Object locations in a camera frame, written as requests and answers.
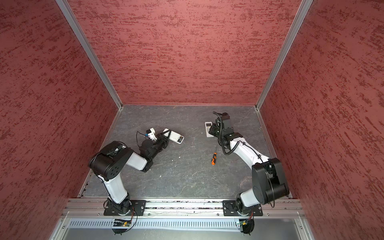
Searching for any base connector wiring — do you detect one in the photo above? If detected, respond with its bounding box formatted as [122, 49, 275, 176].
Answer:
[110, 206, 139, 235]
[238, 212, 256, 235]

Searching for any white remote far side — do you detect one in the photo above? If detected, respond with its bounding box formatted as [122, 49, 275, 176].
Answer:
[205, 122, 214, 138]

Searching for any white remote orange button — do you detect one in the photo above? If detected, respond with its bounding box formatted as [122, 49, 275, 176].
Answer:
[169, 131, 185, 145]

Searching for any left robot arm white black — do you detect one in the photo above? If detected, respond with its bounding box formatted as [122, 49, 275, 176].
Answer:
[89, 129, 172, 216]

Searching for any left base connector wiring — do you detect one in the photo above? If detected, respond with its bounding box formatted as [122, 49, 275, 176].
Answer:
[110, 206, 139, 235]

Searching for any left aluminium corner post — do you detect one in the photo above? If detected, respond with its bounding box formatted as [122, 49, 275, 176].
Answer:
[56, 0, 124, 111]

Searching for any perforated cable duct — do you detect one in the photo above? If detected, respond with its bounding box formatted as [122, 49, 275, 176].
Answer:
[68, 219, 240, 231]

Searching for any aluminium front rail frame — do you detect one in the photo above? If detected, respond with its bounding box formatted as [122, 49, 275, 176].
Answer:
[50, 198, 314, 240]

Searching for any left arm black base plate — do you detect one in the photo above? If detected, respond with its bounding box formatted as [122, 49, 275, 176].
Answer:
[103, 199, 147, 217]

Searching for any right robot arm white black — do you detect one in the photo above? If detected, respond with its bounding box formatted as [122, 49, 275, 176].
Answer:
[209, 112, 290, 215]

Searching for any right aluminium corner post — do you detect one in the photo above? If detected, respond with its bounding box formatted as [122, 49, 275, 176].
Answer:
[255, 0, 313, 112]

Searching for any aluminium corner post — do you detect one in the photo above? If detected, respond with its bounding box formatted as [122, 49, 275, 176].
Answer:
[56, 0, 124, 111]
[255, 0, 313, 112]

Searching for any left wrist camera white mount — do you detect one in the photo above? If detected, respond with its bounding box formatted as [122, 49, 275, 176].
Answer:
[146, 128, 157, 141]

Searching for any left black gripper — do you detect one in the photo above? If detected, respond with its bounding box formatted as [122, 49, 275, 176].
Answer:
[149, 129, 172, 160]

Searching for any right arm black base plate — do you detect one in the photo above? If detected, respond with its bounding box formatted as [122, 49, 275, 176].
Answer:
[222, 200, 263, 217]

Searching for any orange black screwdriver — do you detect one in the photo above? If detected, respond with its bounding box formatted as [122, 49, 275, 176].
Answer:
[211, 146, 218, 166]

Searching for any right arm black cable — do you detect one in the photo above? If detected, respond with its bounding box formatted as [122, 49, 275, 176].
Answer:
[212, 111, 241, 156]

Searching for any right base connector wiring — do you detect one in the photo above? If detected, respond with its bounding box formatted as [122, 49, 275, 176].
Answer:
[238, 212, 256, 235]

